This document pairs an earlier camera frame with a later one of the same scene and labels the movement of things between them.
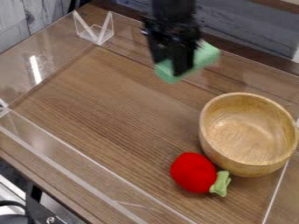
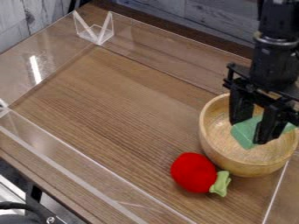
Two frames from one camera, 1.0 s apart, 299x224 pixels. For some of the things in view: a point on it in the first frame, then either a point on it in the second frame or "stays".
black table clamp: [38, 213] stays
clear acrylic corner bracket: [94, 33] stays
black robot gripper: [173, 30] → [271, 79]
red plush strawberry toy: [194, 172] stays
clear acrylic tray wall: [97, 191] stays
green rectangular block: [207, 54] → [243, 130]
